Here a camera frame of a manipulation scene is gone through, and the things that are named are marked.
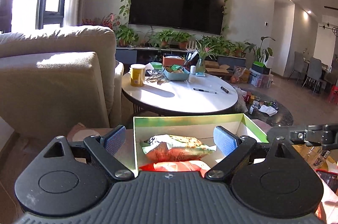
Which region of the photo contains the red flower arrangement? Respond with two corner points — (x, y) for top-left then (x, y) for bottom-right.
(82, 13), (121, 31)

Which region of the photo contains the round white coffee table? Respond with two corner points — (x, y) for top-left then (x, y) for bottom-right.
(122, 74), (238, 116)

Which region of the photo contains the person's right hand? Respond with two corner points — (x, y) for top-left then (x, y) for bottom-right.
(315, 196), (338, 224)

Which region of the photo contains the white crumpled tissue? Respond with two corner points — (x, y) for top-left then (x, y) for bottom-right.
(258, 105), (278, 116)

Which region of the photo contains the yellow canister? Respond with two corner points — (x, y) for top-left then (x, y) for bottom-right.
(129, 64), (146, 87)

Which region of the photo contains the black pen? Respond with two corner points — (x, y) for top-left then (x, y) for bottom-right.
(193, 88), (218, 94)

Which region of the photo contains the orange tissue box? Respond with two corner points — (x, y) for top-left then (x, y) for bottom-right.
(163, 56), (185, 67)

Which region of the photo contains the black marker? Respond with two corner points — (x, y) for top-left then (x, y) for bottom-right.
(221, 86), (229, 93)

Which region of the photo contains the round dark marble table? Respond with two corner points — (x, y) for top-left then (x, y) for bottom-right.
(236, 88), (294, 127)

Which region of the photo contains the glass vase with plant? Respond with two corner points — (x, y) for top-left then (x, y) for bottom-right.
(195, 41), (215, 76)

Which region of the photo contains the glass mug with spoon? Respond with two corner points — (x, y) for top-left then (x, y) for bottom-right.
(293, 145), (331, 170)

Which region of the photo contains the small dark glass bottle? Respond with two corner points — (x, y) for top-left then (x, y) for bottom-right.
(249, 100), (259, 115)

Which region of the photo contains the teal bowl of snacks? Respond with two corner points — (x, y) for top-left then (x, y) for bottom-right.
(163, 67), (190, 81)

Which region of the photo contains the beige sofa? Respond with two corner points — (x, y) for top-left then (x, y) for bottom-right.
(1, 26), (124, 138)

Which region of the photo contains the red crinkled snack bag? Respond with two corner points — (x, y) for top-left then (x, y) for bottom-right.
(139, 160), (211, 177)

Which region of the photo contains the dark tv console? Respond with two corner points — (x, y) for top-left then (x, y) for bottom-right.
(115, 47), (246, 71)

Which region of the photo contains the green cardboard box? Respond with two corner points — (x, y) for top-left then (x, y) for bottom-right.
(131, 113), (267, 175)

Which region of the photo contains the green snack packet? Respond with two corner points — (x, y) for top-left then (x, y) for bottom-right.
(140, 134), (217, 163)

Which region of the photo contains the wall-mounted black television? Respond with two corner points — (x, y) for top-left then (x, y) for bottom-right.
(128, 0), (225, 35)

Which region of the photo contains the cardboard box on floor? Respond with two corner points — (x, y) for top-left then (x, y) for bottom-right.
(205, 61), (230, 76)

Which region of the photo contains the grey dining chair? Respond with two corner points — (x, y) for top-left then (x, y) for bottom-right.
(302, 57), (324, 94)

